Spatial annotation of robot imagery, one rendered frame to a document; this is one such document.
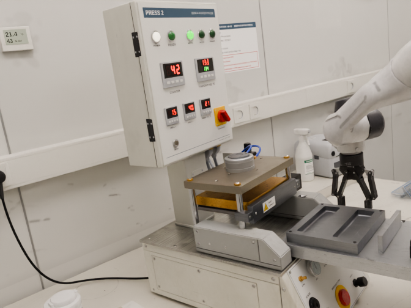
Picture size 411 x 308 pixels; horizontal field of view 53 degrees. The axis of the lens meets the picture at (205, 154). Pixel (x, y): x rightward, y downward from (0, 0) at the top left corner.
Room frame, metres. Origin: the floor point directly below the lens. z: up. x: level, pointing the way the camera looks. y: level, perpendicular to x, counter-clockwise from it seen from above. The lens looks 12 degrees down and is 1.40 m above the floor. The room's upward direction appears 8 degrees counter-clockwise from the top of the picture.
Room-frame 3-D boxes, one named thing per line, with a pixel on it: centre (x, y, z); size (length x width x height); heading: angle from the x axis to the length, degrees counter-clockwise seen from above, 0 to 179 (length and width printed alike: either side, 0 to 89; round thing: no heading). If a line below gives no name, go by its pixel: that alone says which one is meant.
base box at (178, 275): (1.08, -0.11, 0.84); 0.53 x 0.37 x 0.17; 50
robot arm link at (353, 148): (1.33, -0.48, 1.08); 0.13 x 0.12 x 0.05; 139
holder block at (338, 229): (0.91, -0.29, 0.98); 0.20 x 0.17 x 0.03; 140
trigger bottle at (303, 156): (1.87, -0.46, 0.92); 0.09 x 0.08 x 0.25; 41
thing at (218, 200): (1.08, -0.09, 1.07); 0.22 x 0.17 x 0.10; 140
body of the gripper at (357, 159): (1.31, -0.48, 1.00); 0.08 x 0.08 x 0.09
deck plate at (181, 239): (1.09, -0.06, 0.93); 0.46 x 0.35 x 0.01; 50
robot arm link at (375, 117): (1.26, -0.49, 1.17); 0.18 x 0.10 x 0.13; 12
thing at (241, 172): (1.11, -0.08, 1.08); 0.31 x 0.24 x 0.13; 140
